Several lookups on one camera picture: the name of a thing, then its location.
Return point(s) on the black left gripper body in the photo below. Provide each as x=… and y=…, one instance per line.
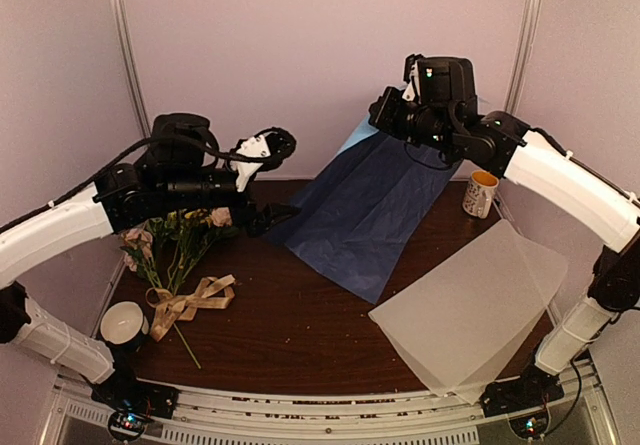
x=191, y=186

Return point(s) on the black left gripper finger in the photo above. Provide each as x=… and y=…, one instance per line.
x=273, y=214
x=243, y=218

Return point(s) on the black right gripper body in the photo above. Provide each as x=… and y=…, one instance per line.
x=426, y=126

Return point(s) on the yellow fake flower bunch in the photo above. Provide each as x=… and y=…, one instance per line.
x=189, y=231

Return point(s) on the blue wrapping paper sheet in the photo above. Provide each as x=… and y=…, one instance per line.
x=358, y=214

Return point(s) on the pink fake rose stem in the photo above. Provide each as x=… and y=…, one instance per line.
x=143, y=250

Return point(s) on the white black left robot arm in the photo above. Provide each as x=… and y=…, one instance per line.
x=179, y=167

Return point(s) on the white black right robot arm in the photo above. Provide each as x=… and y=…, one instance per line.
x=510, y=149

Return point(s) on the pink rose bunch with leaves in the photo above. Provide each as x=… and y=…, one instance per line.
x=216, y=225

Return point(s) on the beige ribbon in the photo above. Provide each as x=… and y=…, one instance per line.
x=211, y=293

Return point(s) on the white floral mug yellow inside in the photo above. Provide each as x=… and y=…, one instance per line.
x=479, y=194

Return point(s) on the white translucent paper sheet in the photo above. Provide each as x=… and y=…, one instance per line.
x=459, y=325

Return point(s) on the aluminium corner post right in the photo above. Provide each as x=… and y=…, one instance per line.
x=527, y=35

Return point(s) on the aluminium corner post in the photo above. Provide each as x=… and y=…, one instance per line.
x=527, y=35
x=132, y=78

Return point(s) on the aluminium front rail frame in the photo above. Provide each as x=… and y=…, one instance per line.
x=207, y=416

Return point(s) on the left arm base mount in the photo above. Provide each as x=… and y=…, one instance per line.
x=135, y=404

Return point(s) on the aluminium corner post left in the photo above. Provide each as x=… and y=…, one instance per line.
x=132, y=78

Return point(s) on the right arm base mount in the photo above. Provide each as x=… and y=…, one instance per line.
x=525, y=400

